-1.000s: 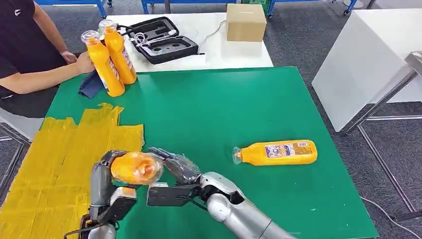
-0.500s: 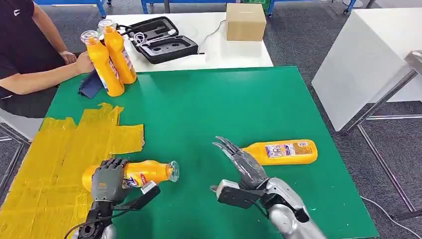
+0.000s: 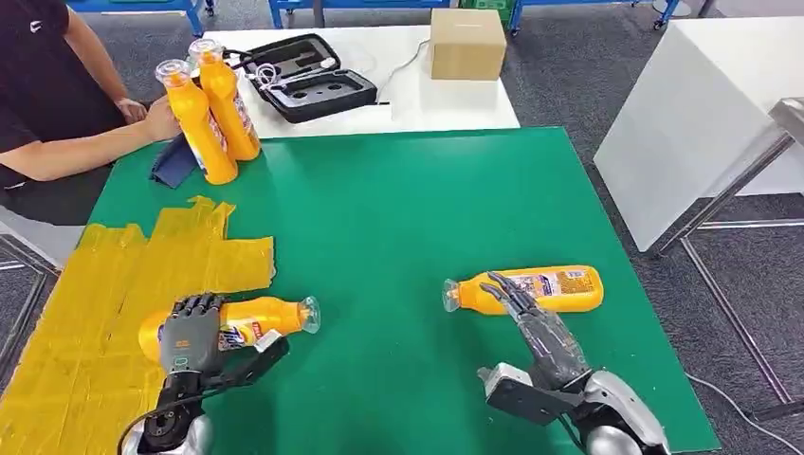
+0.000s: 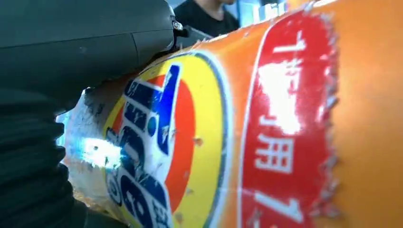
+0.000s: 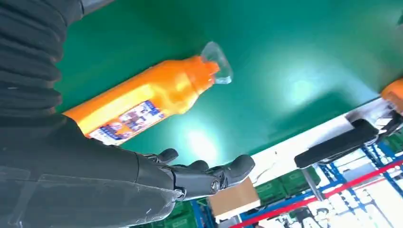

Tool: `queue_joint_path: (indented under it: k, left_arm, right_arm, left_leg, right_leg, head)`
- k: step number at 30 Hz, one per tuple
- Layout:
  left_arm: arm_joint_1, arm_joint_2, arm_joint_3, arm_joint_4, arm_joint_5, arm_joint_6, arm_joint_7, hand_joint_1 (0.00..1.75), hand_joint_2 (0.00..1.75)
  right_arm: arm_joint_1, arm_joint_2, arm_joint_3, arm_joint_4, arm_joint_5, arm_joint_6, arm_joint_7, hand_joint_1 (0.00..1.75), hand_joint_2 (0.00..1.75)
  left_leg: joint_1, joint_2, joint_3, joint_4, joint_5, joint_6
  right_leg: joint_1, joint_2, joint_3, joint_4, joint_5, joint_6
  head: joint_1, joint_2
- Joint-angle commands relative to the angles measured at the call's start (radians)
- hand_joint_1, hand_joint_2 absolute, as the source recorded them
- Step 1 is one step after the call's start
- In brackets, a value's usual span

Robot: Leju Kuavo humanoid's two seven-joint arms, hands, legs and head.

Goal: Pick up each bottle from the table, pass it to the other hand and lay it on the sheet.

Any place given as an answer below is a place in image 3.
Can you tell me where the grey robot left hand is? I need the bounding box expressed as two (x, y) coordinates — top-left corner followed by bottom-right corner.
(159, 293), (226, 376)

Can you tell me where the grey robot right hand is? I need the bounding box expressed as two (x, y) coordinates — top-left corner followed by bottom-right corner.
(480, 271), (593, 391)

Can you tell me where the person's left hand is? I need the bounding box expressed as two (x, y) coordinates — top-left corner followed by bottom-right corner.
(115, 97), (150, 125)

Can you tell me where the person's right hand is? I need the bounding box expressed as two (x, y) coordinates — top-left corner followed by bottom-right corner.
(142, 94), (184, 143)

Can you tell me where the orange drink bottle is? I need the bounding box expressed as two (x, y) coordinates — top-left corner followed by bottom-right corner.
(155, 59), (239, 187)
(442, 264), (606, 316)
(137, 296), (321, 366)
(188, 38), (262, 163)

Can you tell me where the dark blue cloth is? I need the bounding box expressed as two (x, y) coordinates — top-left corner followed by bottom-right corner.
(149, 133), (200, 190)

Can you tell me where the person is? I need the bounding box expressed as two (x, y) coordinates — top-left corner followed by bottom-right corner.
(0, 0), (183, 228)

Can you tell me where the yellow sheet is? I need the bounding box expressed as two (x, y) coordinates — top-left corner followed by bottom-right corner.
(0, 195), (276, 455)

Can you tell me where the open black foam case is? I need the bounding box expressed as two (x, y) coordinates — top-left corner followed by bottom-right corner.
(240, 34), (378, 125)

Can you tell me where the green table mat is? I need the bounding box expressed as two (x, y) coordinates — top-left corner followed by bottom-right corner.
(87, 127), (722, 455)

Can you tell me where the white table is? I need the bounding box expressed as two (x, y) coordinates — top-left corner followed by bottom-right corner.
(202, 25), (521, 140)

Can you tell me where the cardboard box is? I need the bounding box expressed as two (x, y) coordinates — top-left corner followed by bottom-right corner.
(429, 9), (507, 82)

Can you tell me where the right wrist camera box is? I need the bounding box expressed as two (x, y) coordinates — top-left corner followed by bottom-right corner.
(477, 362), (592, 427)

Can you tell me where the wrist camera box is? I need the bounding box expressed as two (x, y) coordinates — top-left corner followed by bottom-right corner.
(477, 362), (592, 427)
(216, 329), (291, 389)

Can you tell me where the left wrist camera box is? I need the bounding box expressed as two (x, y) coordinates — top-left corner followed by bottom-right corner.
(216, 329), (291, 389)

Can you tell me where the blue metal rack frame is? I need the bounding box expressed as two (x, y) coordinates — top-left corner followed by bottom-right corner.
(65, 0), (207, 38)
(268, 0), (453, 29)
(507, 0), (683, 36)

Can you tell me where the white coiled cable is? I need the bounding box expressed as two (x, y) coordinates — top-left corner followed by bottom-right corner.
(247, 57), (338, 94)

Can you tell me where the metal table frame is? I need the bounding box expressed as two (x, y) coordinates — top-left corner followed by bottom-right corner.
(0, 235), (63, 378)

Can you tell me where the white floor cable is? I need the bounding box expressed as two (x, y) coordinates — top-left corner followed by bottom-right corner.
(685, 373), (804, 455)

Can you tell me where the white table cable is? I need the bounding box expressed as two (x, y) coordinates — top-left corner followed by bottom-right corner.
(375, 38), (433, 105)

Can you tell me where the steel bench frame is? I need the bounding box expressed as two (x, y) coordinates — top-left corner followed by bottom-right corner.
(649, 97), (804, 423)

